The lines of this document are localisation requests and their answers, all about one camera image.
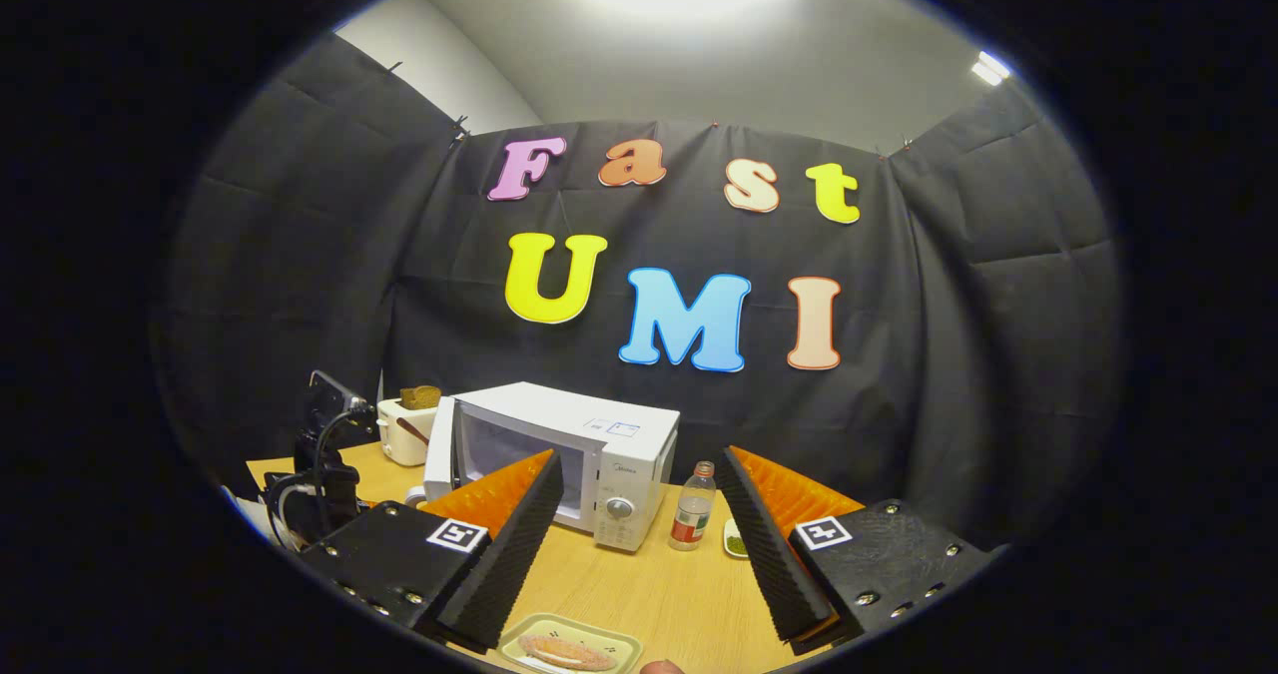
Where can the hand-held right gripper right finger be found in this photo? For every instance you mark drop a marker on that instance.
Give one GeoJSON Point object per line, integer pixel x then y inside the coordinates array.
{"type": "Point", "coordinates": [764, 554]}

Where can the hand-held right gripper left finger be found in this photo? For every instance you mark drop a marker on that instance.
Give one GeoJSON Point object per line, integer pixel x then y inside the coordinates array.
{"type": "Point", "coordinates": [519, 544]}

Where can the white microwave oven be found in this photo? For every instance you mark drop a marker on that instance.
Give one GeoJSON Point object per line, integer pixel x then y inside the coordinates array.
{"type": "Point", "coordinates": [639, 434]}

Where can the pale green food tray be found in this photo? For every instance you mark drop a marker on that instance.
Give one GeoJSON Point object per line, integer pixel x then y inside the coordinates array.
{"type": "Point", "coordinates": [519, 639]}

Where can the white divided dish with beans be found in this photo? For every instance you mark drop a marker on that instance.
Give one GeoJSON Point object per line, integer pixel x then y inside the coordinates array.
{"type": "Point", "coordinates": [735, 542]}

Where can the white toaster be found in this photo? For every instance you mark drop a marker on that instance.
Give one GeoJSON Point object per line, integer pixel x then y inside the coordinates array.
{"type": "Point", "coordinates": [404, 446]}

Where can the clear plastic bottle red label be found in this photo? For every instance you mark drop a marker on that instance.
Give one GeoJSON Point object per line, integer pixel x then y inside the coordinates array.
{"type": "Point", "coordinates": [691, 514]}

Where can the brown bread slice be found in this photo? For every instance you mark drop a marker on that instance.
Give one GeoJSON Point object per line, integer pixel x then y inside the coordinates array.
{"type": "Point", "coordinates": [419, 396]}

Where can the small ceiling light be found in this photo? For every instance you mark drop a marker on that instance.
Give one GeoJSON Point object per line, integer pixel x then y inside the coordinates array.
{"type": "Point", "coordinates": [989, 67]}

